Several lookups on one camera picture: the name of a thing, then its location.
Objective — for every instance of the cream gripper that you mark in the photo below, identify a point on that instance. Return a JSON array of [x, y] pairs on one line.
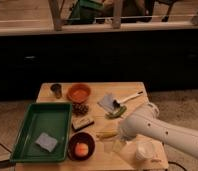
[[114, 145]]

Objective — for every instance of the yellow banana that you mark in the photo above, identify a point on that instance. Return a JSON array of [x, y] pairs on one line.
[[105, 135]]

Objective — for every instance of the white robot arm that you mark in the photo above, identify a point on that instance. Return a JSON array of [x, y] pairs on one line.
[[144, 120]]

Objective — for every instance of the dark maroon bowl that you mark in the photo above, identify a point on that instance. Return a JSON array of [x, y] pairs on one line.
[[81, 137]]

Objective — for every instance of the orange red bowl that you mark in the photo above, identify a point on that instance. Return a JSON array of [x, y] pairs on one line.
[[78, 93]]

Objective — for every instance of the white plastic cup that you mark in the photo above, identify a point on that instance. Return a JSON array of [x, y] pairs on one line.
[[145, 150]]

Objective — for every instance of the green leafy vegetable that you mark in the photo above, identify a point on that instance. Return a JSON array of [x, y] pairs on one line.
[[116, 114]]

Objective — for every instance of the orange fruit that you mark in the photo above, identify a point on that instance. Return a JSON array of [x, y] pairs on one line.
[[81, 149]]

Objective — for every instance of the wooden table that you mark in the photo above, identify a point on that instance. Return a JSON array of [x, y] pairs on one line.
[[103, 158]]

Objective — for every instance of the blue grey cloth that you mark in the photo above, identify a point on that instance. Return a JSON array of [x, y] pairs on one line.
[[107, 102]]

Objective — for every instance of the pine cone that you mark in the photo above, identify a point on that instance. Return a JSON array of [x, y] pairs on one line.
[[80, 109]]

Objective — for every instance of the blue sponge in tray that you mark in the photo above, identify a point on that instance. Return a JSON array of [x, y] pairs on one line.
[[46, 142]]

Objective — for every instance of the green plastic tray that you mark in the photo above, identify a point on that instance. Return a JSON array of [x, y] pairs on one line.
[[51, 118]]

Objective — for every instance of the dark metal cup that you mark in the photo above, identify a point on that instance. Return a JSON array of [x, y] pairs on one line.
[[56, 90]]

